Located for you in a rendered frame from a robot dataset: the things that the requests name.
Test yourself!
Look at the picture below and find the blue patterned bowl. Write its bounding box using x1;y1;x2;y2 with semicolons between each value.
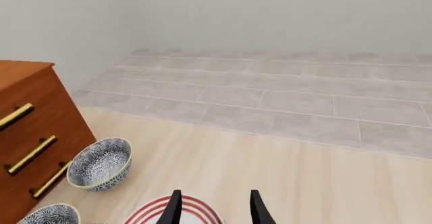
66;137;133;192
16;202;81;224

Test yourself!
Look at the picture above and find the wooden cabinet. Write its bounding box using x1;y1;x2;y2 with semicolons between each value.
0;60;98;224

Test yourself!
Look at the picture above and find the brass drawer handle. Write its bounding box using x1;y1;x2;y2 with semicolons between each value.
29;159;73;200
3;134;58;176
0;103;35;133

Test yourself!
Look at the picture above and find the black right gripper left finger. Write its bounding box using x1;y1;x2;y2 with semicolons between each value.
157;190;184;224

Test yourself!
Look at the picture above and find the white plate with red rings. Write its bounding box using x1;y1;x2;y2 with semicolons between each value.
123;194;225;224

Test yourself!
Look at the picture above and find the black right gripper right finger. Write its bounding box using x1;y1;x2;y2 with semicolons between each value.
250;189;272;224

